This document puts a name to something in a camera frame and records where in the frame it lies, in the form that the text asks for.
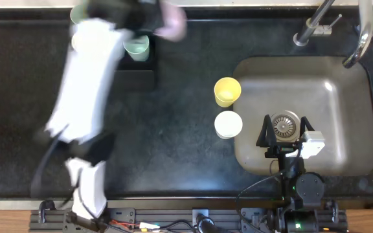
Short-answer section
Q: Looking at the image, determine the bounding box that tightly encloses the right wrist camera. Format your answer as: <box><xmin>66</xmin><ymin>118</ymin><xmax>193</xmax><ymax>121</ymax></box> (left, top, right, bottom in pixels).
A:
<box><xmin>285</xmin><ymin>130</ymin><xmax>326</xmax><ymax>159</ymax></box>

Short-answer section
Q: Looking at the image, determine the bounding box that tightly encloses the yellow cup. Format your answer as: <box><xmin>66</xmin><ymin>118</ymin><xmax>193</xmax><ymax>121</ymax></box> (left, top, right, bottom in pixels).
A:
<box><xmin>214</xmin><ymin>76</ymin><xmax>242</xmax><ymax>108</ymax></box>
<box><xmin>71</xmin><ymin>32</ymin><xmax>80</xmax><ymax>52</ymax></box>

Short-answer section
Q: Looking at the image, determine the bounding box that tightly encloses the steel tap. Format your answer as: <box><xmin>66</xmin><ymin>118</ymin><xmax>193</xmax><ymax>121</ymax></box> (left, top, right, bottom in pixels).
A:
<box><xmin>292</xmin><ymin>0</ymin><xmax>373</xmax><ymax>69</ymax></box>

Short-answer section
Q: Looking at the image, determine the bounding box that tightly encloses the mounting rail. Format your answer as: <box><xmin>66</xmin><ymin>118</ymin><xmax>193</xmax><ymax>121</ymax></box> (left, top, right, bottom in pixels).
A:
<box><xmin>29</xmin><ymin>200</ymin><xmax>349</xmax><ymax>233</ymax></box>

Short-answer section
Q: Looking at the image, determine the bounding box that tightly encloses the pink cup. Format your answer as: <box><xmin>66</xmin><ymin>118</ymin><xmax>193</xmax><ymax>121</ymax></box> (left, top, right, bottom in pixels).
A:
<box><xmin>153</xmin><ymin>1</ymin><xmax>188</xmax><ymax>43</ymax></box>

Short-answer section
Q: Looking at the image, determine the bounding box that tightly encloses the white cup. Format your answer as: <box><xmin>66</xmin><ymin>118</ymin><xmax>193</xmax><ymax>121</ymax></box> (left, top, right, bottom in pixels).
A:
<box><xmin>214</xmin><ymin>110</ymin><xmax>243</xmax><ymax>140</ymax></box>

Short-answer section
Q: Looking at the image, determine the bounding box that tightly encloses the green cup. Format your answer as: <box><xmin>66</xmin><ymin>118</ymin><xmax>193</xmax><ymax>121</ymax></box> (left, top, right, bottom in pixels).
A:
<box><xmin>69</xmin><ymin>5</ymin><xmax>89</xmax><ymax>25</ymax></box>
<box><xmin>123</xmin><ymin>34</ymin><xmax>151</xmax><ymax>62</ymax></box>

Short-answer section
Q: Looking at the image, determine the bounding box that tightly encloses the steel sink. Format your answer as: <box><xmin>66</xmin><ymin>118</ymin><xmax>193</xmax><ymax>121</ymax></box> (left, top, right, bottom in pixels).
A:
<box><xmin>233</xmin><ymin>55</ymin><xmax>373</xmax><ymax>177</ymax></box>

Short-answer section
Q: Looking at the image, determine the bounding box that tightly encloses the black tray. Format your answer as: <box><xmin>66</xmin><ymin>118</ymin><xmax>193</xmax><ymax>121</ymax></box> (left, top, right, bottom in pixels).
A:
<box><xmin>113</xmin><ymin>28</ymin><xmax>157</xmax><ymax>92</ymax></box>

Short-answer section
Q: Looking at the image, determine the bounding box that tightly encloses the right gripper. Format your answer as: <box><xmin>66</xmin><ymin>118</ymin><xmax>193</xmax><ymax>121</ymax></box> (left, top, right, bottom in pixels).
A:
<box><xmin>256</xmin><ymin>114</ymin><xmax>315</xmax><ymax>159</ymax></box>

